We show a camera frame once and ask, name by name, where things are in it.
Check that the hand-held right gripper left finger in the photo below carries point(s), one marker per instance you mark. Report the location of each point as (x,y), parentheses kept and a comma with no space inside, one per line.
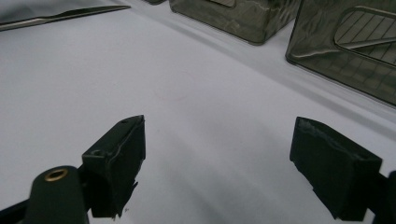
(118,168)

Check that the metal table knife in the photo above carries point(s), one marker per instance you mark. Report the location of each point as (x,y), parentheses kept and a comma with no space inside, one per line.
(77,12)

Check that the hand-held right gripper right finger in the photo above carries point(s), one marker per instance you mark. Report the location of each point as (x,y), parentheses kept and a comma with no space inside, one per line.
(336,174)

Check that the translucent grey plastic bin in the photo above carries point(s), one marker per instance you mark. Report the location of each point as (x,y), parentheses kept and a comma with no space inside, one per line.
(317,46)
(249,21)

